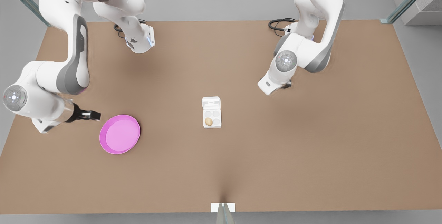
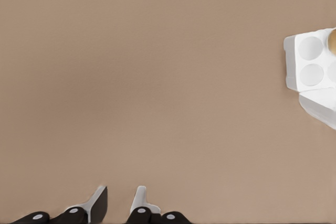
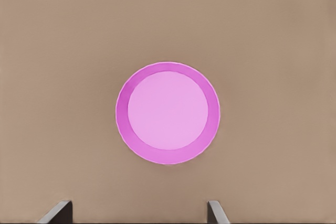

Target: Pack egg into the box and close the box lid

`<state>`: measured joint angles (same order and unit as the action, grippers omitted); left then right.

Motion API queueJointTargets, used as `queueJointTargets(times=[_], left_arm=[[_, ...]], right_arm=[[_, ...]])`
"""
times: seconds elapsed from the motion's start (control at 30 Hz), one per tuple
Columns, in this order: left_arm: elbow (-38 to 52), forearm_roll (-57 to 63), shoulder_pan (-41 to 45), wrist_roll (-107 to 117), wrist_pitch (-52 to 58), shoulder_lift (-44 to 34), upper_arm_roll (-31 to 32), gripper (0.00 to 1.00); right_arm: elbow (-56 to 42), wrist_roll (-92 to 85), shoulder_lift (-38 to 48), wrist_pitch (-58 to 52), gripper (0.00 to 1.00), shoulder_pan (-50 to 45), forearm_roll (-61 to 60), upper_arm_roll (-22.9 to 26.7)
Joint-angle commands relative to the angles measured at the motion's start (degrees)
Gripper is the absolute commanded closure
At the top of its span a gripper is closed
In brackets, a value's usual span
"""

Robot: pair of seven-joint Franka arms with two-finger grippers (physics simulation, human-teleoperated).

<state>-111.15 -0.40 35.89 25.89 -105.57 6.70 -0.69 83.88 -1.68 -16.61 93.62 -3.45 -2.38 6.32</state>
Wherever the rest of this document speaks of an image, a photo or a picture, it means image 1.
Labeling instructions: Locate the black cable loop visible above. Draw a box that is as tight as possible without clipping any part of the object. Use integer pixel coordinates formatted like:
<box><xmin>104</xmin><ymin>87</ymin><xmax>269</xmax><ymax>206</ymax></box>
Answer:
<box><xmin>268</xmin><ymin>18</ymin><xmax>297</xmax><ymax>37</ymax></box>
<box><xmin>114</xmin><ymin>19</ymin><xmax>147</xmax><ymax>39</ymax></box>

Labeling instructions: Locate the white egg box lid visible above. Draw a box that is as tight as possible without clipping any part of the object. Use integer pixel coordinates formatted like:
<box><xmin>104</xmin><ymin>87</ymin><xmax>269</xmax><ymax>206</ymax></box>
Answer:
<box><xmin>202</xmin><ymin>96</ymin><xmax>221</xmax><ymax>111</ymax></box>

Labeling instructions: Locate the pink round plate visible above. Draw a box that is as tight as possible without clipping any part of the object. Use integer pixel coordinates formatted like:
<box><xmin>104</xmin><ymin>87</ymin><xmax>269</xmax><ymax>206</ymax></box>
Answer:
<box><xmin>99</xmin><ymin>115</ymin><xmax>141</xmax><ymax>155</ymax></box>

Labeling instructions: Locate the white egg box base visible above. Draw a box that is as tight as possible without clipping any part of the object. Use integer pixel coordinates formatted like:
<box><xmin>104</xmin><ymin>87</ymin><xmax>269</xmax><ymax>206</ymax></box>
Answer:
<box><xmin>203</xmin><ymin>109</ymin><xmax>222</xmax><ymax>129</ymax></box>

